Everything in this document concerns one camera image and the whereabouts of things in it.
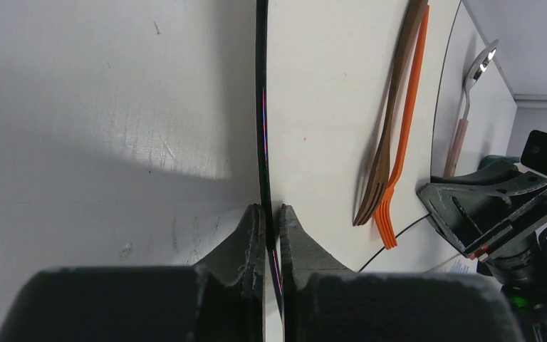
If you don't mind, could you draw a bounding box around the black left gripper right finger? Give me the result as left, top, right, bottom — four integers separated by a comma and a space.
279, 205, 523, 341

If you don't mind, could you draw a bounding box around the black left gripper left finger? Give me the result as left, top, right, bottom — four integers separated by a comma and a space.
0, 204, 266, 341

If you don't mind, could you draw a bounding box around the metal spoon pink handle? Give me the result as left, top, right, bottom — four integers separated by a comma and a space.
443, 39, 499, 177

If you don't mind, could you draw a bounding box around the brown wooden fork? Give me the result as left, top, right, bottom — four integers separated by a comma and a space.
353, 0, 428, 227

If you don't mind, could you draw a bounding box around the white square plate black rim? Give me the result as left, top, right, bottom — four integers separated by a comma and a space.
255, 0, 463, 313

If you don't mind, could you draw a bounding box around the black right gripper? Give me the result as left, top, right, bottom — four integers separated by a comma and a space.
417, 160, 547, 341

